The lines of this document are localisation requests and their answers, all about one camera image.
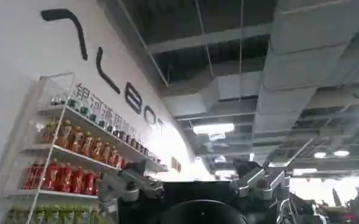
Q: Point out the small dark wall sign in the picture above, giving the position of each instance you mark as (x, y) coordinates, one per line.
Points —
(176, 164)

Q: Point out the white shelf rack with bottles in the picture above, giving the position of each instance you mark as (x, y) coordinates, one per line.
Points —
(75, 158)

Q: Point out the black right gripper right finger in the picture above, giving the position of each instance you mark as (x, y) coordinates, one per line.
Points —
(252, 182)

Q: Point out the round ceiling lamp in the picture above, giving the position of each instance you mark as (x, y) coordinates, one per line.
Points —
(341, 153)
(320, 155)

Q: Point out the rectangular ceiling light panel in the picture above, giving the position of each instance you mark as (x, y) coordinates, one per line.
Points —
(213, 128)

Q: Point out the large grey ventilation duct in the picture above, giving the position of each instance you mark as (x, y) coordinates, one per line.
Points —
(289, 76)

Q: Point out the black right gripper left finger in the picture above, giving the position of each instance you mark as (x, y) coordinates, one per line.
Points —
(142, 185)

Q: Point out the small grey ventilation duct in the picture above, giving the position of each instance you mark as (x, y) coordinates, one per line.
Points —
(209, 94)

